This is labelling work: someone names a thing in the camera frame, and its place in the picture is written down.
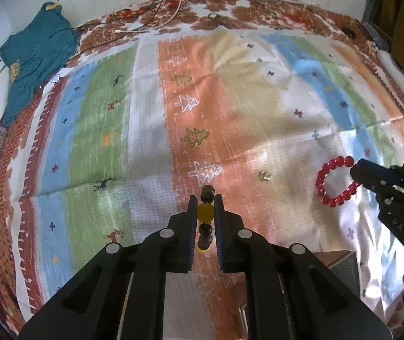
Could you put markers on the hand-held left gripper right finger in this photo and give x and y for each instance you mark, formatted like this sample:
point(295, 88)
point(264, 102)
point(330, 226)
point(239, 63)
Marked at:
point(219, 233)

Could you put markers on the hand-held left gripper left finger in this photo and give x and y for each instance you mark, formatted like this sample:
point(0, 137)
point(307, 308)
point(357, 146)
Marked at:
point(192, 233)

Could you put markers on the rectangular metal tin box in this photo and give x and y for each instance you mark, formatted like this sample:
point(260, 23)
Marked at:
point(343, 272)

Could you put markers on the white bolster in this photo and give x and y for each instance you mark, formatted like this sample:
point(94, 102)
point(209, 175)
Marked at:
point(400, 78)

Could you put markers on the striped printed blanket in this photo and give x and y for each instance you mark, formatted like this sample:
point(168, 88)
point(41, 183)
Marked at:
point(145, 113)

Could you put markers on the small black object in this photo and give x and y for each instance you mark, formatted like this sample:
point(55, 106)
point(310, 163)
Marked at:
point(349, 32)

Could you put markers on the colourful striped tablecloth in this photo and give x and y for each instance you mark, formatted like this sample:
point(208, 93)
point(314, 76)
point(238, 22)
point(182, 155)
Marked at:
point(223, 3)

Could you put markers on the teal garment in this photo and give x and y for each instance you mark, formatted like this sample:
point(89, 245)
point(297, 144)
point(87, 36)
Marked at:
point(35, 53)

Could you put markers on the grey metal frame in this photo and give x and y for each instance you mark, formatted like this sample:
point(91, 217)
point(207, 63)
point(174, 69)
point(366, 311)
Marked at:
point(375, 35)

